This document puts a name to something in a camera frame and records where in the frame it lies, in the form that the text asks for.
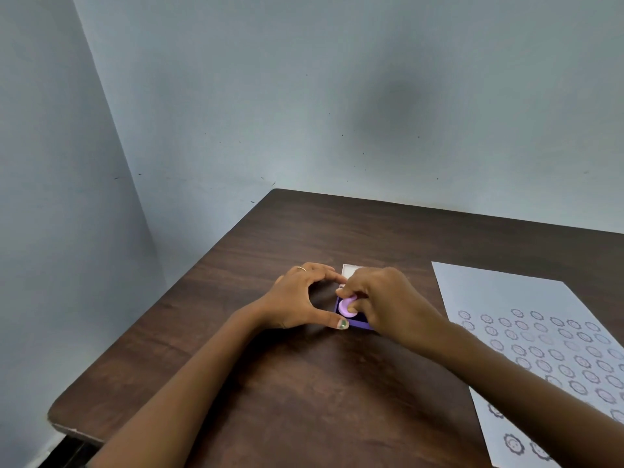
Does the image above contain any person's right hand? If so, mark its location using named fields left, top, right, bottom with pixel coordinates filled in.
left=335, top=267, right=455, bottom=357

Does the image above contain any person's left forearm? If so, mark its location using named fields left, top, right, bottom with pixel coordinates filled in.
left=87, top=301, right=274, bottom=468

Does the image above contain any person's right forearm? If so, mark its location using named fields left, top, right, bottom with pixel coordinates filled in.
left=423, top=320, right=624, bottom=468

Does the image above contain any purple ink pad box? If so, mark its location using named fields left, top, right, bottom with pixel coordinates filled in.
left=334, top=295, right=377, bottom=332

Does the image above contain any person's left hand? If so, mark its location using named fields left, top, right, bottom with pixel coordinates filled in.
left=253, top=262, right=350, bottom=331

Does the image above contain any white paper with stamped circles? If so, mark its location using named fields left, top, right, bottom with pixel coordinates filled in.
left=431, top=261, right=624, bottom=468

